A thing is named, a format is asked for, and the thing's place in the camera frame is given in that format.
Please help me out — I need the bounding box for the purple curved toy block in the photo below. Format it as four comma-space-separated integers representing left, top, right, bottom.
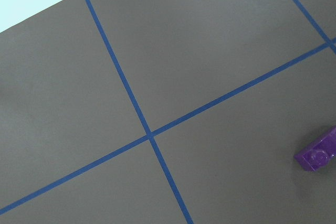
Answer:
294, 126, 335, 172

